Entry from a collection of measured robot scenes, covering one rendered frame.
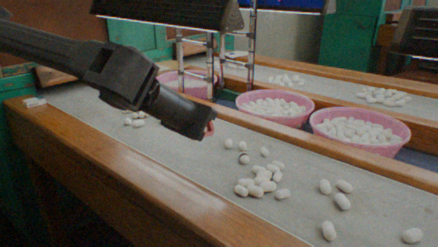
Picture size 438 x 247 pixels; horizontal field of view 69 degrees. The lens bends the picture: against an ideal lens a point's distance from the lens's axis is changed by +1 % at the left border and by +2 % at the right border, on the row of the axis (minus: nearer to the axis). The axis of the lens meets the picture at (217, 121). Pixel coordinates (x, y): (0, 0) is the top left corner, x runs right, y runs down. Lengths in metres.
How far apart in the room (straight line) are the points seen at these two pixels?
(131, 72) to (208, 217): 0.29
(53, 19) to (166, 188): 0.91
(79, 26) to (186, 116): 0.95
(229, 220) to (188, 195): 0.11
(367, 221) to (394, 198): 0.11
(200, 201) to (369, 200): 0.35
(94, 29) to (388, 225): 1.24
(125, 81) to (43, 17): 0.95
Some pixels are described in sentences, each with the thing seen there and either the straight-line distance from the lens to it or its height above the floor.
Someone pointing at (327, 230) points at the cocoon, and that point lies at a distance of 0.60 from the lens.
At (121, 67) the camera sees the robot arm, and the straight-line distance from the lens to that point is 0.46.
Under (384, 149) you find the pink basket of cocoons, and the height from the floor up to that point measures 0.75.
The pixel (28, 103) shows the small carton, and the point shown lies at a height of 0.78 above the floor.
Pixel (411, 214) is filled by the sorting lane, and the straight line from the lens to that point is 0.74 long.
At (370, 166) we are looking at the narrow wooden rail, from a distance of 0.82.
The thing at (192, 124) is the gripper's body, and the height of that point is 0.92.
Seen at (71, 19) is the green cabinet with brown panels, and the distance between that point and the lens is 1.42.
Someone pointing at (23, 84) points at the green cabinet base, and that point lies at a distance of 1.36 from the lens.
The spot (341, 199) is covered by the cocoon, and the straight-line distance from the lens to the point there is 0.68.
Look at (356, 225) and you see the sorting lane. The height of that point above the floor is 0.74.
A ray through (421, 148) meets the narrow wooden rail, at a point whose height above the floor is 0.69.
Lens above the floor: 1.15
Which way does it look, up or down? 24 degrees down
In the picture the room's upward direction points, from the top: straight up
